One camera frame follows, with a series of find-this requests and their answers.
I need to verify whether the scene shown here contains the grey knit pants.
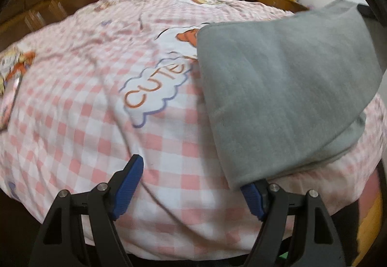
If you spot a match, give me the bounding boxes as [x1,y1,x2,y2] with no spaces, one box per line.
[197,0,386,189]

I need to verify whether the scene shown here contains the colourful foam floor mat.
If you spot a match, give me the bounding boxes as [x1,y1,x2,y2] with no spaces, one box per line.
[352,161,386,266]

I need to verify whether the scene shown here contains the pink checkered bed sheet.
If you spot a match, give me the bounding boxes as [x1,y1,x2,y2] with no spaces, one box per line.
[0,0,387,260]

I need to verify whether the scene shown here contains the dark wooden headboard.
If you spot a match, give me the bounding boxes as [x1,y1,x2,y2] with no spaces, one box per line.
[1,0,99,50]

